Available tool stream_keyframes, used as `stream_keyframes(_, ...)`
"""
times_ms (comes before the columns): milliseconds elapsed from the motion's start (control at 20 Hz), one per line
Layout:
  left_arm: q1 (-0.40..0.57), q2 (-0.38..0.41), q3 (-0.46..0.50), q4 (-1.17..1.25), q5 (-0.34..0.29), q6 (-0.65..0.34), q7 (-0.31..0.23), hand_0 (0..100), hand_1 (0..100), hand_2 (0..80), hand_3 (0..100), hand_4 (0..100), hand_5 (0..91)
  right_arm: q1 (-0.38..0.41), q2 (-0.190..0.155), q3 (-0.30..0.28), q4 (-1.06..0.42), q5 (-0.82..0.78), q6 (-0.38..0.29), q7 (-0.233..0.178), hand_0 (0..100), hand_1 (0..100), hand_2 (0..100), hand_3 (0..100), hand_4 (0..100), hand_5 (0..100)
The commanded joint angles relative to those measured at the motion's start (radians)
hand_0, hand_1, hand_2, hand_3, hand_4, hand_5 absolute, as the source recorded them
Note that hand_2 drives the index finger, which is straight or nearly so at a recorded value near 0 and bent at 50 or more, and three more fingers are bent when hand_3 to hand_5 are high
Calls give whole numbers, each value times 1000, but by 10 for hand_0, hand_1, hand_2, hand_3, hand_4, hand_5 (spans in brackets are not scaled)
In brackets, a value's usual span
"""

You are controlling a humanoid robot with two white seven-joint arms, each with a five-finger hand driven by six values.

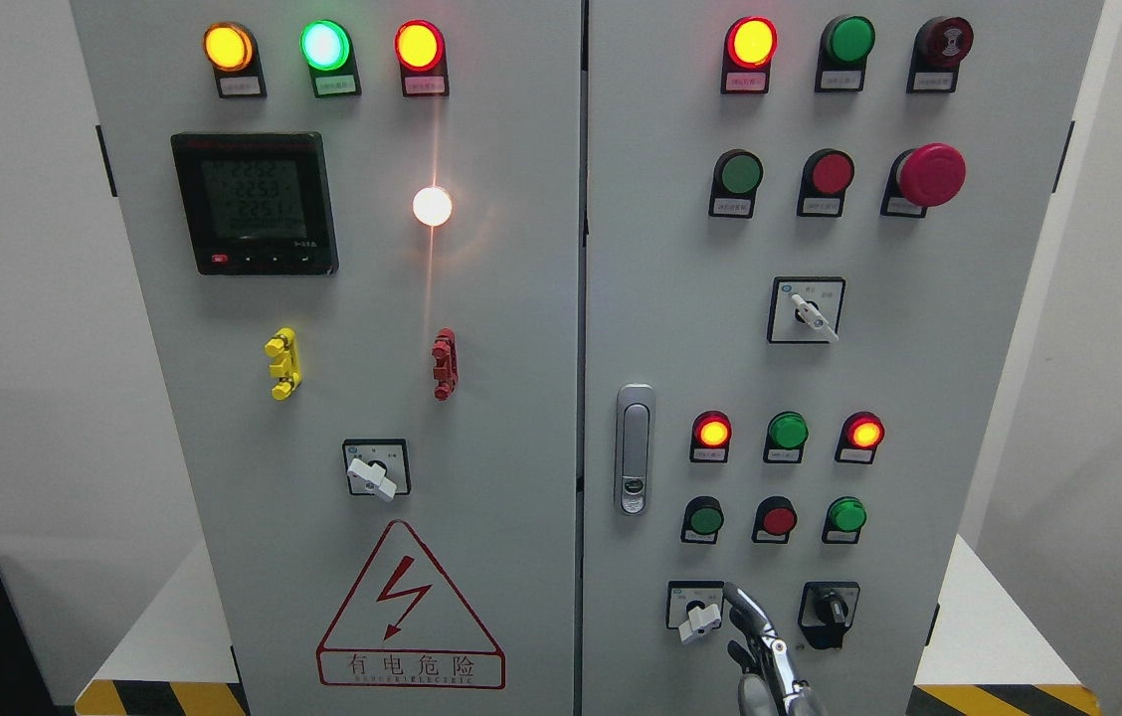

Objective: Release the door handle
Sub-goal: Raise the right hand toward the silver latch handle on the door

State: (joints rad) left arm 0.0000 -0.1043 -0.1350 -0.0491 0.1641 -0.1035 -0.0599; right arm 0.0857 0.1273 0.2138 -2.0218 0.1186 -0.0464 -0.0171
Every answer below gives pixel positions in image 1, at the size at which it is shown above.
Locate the grey robotic right hand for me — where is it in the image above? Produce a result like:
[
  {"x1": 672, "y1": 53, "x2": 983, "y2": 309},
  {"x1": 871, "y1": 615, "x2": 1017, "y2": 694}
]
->
[{"x1": 723, "y1": 582, "x2": 828, "y2": 715}]

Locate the silver cabinet door handle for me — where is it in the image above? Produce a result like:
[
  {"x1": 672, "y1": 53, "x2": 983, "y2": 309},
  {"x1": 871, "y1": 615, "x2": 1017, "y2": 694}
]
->
[{"x1": 615, "y1": 384, "x2": 655, "y2": 515}]

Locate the grey right cabinet door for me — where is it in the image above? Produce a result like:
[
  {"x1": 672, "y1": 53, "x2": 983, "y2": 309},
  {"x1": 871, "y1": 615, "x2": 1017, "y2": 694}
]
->
[{"x1": 581, "y1": 1, "x2": 1103, "y2": 715}]

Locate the grey cabinet door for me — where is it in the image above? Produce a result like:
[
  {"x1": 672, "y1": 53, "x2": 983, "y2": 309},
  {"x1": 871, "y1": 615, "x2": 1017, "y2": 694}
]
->
[
  {"x1": 581, "y1": 1, "x2": 1103, "y2": 715},
  {"x1": 71, "y1": 1, "x2": 583, "y2": 715}
]

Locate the grey left cabinet door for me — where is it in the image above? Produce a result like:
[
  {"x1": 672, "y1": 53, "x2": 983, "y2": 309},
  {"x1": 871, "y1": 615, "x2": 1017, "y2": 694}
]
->
[{"x1": 71, "y1": 1, "x2": 583, "y2": 715}]

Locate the red push button lower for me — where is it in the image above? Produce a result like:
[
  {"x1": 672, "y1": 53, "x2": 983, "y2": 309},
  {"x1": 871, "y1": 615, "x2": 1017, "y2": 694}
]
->
[{"x1": 751, "y1": 495, "x2": 798, "y2": 544}]

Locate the red push button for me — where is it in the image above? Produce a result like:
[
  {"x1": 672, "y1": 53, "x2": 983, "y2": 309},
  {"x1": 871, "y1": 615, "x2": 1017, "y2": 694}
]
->
[
  {"x1": 797, "y1": 148, "x2": 855, "y2": 218},
  {"x1": 751, "y1": 495, "x2": 798, "y2": 544}
]

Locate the green push button lower left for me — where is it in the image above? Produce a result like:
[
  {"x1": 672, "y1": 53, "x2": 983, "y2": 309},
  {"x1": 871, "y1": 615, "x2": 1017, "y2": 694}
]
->
[{"x1": 680, "y1": 495, "x2": 725, "y2": 544}]

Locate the green push button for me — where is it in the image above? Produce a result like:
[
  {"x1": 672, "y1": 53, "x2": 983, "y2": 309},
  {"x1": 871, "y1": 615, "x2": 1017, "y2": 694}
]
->
[
  {"x1": 821, "y1": 495, "x2": 867, "y2": 545},
  {"x1": 680, "y1": 495, "x2": 725, "y2": 544},
  {"x1": 708, "y1": 148, "x2": 764, "y2": 219}
]

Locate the green push button lower right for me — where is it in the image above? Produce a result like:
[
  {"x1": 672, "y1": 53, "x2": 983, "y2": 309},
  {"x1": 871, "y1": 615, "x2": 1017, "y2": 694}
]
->
[{"x1": 821, "y1": 495, "x2": 867, "y2": 545}]

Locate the green indicator middle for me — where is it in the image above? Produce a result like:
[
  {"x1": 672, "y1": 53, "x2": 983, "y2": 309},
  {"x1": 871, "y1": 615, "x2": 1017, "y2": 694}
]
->
[{"x1": 764, "y1": 411, "x2": 810, "y2": 465}]

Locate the red lit indicator middle left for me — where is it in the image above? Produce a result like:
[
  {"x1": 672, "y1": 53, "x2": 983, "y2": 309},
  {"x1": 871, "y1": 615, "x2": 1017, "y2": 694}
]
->
[{"x1": 689, "y1": 411, "x2": 732, "y2": 463}]

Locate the red lit indicator middle right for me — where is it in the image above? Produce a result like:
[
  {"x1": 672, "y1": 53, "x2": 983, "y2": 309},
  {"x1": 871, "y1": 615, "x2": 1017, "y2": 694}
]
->
[{"x1": 835, "y1": 411, "x2": 885, "y2": 465}]

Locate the red electric hazard warning sticker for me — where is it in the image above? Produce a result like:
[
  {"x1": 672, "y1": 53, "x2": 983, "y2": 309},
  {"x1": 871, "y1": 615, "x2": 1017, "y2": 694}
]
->
[{"x1": 315, "y1": 520, "x2": 506, "y2": 690}]

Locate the red terminal connector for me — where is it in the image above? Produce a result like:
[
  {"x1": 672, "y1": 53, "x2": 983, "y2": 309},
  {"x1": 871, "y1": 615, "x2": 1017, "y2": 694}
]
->
[{"x1": 431, "y1": 327, "x2": 460, "y2": 402}]

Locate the green push button upper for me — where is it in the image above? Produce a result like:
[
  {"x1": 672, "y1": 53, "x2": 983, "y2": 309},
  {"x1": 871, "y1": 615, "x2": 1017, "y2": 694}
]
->
[{"x1": 708, "y1": 148, "x2": 764, "y2": 219}]

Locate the red push button upper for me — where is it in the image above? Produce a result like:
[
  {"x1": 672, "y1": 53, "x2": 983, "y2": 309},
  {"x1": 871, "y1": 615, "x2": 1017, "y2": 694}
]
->
[{"x1": 797, "y1": 148, "x2": 855, "y2": 218}]

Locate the red emergency stop button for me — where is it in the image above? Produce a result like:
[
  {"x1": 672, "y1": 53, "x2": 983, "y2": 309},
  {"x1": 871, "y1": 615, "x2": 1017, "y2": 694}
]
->
[{"x1": 880, "y1": 143, "x2": 967, "y2": 219}]

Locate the white lit indicator light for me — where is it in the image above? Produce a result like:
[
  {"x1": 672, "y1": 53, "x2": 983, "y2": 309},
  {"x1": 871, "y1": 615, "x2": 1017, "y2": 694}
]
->
[{"x1": 412, "y1": 185, "x2": 454, "y2": 228}]

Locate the white platform with hazard stripes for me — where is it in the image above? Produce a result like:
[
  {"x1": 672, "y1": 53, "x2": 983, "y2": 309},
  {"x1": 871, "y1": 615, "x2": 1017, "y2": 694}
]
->
[{"x1": 67, "y1": 539, "x2": 1101, "y2": 715}]

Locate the yellow terminal connector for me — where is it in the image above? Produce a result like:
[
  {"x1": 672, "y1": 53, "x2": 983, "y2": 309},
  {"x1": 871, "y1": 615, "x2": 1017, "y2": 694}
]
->
[{"x1": 263, "y1": 325, "x2": 302, "y2": 402}]

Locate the red lit indicator top right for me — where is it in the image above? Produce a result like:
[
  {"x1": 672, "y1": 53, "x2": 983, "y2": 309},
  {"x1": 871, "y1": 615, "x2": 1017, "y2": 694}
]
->
[{"x1": 720, "y1": 15, "x2": 779, "y2": 94}]

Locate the green indicator top right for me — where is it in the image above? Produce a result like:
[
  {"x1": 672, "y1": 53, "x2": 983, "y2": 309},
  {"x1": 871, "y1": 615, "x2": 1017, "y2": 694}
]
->
[{"x1": 815, "y1": 15, "x2": 876, "y2": 93}]

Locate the dark red buzzer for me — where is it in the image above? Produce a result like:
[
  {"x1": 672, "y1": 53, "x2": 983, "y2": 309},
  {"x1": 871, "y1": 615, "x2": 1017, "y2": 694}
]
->
[{"x1": 905, "y1": 15, "x2": 974, "y2": 93}]

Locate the black digital power meter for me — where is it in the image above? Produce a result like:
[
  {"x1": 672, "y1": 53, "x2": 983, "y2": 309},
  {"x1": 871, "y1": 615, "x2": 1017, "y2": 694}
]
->
[{"x1": 171, "y1": 131, "x2": 338, "y2": 275}]

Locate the red lit indicator light left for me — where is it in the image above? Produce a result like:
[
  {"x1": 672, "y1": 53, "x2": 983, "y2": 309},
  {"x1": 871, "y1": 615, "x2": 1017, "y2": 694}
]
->
[{"x1": 394, "y1": 19, "x2": 451, "y2": 97}]

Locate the green lit indicator light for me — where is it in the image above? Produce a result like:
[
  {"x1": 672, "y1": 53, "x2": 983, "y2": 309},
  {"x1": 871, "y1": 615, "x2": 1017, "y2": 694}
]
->
[{"x1": 300, "y1": 19, "x2": 361, "y2": 98}]

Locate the yellow indicator light top left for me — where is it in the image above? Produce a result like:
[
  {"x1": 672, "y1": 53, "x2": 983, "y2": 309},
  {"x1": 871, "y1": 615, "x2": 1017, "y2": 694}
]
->
[{"x1": 202, "y1": 22, "x2": 269, "y2": 99}]

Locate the white lower selector switch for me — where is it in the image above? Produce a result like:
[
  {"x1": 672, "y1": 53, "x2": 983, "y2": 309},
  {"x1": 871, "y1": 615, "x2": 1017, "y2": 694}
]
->
[{"x1": 665, "y1": 580, "x2": 724, "y2": 646}]

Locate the white selector switch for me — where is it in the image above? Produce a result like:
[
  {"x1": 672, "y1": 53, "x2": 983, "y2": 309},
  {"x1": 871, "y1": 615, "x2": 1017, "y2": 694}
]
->
[
  {"x1": 767, "y1": 276, "x2": 846, "y2": 345},
  {"x1": 665, "y1": 580, "x2": 724, "y2": 646}
]

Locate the white upper selector switch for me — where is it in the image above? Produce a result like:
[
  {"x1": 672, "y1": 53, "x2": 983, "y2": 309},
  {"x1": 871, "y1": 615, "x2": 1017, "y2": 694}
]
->
[{"x1": 767, "y1": 276, "x2": 846, "y2": 345}]

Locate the left door selector switch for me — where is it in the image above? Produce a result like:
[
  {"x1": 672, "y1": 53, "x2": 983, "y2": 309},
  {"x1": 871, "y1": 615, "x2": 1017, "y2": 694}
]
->
[{"x1": 342, "y1": 439, "x2": 412, "y2": 502}]

